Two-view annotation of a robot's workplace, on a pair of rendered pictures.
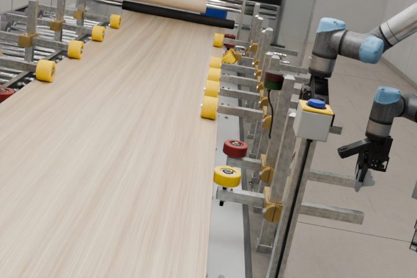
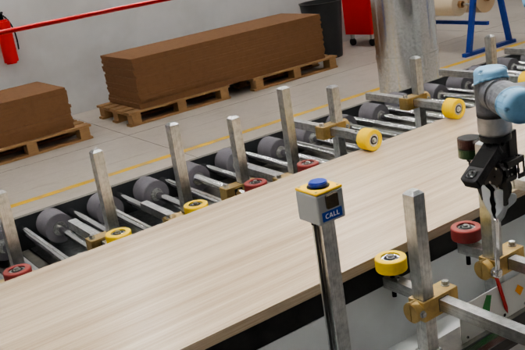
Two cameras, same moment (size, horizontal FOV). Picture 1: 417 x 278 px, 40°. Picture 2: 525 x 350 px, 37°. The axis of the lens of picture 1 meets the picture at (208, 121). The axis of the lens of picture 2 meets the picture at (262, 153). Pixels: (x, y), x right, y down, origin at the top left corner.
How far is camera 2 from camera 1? 152 cm
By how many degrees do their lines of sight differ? 55
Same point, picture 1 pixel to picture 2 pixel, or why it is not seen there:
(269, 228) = (421, 330)
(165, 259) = (188, 323)
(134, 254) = (174, 315)
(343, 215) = (504, 330)
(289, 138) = (409, 221)
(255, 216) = not seen: hidden behind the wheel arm
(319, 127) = (311, 209)
